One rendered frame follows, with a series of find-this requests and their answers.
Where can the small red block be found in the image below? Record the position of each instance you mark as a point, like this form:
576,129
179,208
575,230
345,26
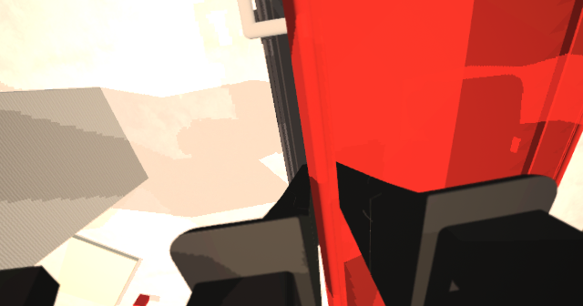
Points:
142,300

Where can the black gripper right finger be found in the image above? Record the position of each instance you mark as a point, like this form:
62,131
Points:
396,228

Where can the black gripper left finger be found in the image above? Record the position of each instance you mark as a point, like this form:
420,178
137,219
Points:
285,239

